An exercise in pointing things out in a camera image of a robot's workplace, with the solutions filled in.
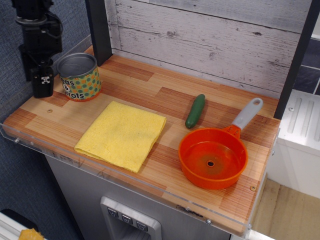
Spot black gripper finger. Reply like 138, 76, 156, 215
21, 51, 33, 81
30, 66, 54, 98

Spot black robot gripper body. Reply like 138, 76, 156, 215
19, 23, 63, 68

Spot peas and carrots toy can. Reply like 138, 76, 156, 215
56, 52, 102, 102

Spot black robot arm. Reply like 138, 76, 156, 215
12, 0, 63, 98

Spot yellow folded cloth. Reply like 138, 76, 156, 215
74, 101, 167, 173

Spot grey toy fridge cabinet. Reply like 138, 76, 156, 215
47, 157, 231, 240

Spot clear acrylic table guard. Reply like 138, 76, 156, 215
0, 124, 266, 240

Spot silver water dispenser panel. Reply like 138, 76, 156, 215
100, 196, 162, 240

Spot green toy cucumber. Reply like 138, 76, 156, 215
185, 94, 206, 129

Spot yellow object bottom left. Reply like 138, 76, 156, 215
18, 228, 45, 240

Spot white toy sink unit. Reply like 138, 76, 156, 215
266, 90, 320, 198

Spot black left shelf post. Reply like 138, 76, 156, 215
85, 0, 113, 66

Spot black shelf post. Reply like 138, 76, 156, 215
85, 0, 113, 66
273, 0, 320, 120

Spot orange toy pan grey handle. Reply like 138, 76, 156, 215
178, 97, 264, 190

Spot black right shelf post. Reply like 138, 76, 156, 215
273, 0, 320, 120

